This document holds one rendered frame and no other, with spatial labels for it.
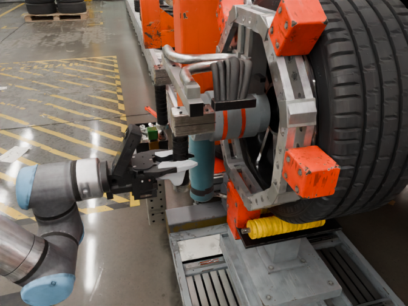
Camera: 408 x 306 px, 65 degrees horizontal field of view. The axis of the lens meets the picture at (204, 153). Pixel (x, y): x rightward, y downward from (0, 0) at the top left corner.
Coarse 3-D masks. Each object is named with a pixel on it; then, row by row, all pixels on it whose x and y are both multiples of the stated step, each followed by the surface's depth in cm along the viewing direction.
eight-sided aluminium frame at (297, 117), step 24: (264, 24) 69; (216, 48) 106; (288, 72) 70; (288, 96) 64; (312, 96) 65; (288, 120) 64; (312, 120) 65; (288, 144) 67; (240, 168) 111; (240, 192) 101; (264, 192) 82; (288, 192) 74
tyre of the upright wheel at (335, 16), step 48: (336, 0) 68; (384, 0) 71; (336, 48) 62; (384, 48) 64; (336, 96) 62; (384, 96) 63; (240, 144) 121; (336, 144) 64; (384, 144) 66; (336, 192) 70; (384, 192) 75
